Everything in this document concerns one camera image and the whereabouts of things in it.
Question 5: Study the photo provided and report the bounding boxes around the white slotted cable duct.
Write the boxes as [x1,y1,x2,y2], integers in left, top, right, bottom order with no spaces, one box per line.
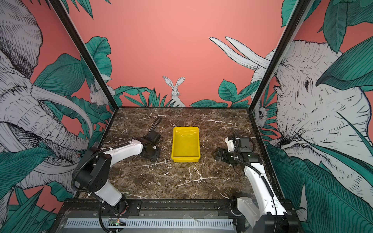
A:
[64,218,235,230]

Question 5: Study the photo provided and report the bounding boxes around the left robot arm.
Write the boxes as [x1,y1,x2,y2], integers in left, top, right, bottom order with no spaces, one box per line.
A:
[71,131,162,215]

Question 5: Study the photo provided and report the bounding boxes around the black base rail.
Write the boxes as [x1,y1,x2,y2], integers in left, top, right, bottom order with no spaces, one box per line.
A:
[58,199,240,217]

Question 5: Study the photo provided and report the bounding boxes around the black right frame post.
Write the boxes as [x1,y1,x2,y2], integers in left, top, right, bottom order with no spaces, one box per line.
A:
[249,0,311,111]

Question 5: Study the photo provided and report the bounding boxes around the black frame post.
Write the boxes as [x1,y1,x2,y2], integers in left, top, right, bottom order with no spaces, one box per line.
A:
[48,0,119,111]
[249,0,311,111]

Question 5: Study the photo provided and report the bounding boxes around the black left frame post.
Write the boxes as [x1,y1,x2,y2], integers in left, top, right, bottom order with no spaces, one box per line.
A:
[48,0,119,111]

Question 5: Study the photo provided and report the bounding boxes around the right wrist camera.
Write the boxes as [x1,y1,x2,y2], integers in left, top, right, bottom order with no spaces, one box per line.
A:
[225,137,235,152]

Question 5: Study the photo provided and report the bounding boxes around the yellow plastic bin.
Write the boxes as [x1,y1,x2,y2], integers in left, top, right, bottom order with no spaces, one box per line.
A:
[172,127,201,163]

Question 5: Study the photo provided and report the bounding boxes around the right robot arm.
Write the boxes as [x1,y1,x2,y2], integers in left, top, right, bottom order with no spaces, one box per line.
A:
[212,148,298,233]

